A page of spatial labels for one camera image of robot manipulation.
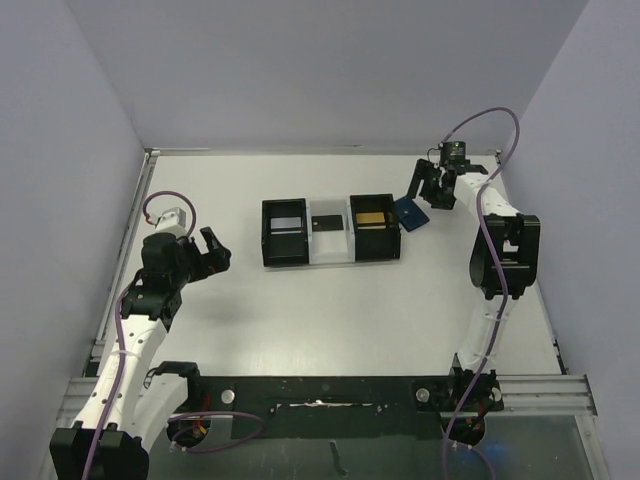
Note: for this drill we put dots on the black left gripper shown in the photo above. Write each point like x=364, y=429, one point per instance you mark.
x=201, y=257

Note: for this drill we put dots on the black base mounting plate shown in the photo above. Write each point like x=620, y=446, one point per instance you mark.
x=450, y=411

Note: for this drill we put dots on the blue leather card holder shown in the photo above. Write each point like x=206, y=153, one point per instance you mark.
x=410, y=215

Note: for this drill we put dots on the silver credit card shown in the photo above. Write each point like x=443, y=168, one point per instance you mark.
x=286, y=223

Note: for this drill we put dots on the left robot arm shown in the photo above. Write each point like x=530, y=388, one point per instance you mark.
x=113, y=433

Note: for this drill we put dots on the gold credit card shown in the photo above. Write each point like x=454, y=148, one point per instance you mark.
x=371, y=220

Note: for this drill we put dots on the white middle bin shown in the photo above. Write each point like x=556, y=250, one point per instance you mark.
x=334, y=247

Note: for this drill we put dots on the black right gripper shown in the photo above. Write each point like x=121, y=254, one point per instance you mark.
x=439, y=189

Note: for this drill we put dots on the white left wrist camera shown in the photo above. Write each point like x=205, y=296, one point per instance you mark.
x=172, y=221

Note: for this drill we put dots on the black bin with gold card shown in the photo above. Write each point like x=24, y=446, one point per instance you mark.
x=376, y=244

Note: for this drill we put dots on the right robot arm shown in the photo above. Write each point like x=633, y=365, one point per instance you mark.
x=504, y=258

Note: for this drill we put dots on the aluminium rail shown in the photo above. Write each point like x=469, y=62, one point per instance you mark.
x=142, y=186
x=521, y=395

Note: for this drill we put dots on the black bin with silver card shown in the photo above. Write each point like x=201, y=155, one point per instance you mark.
x=284, y=248

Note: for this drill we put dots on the aluminium front rail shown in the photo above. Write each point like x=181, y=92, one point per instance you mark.
x=521, y=395

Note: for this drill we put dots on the black credit card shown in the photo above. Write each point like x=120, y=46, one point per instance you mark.
x=327, y=223

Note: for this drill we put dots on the aluminium left side rail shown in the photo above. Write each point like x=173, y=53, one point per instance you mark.
x=142, y=186

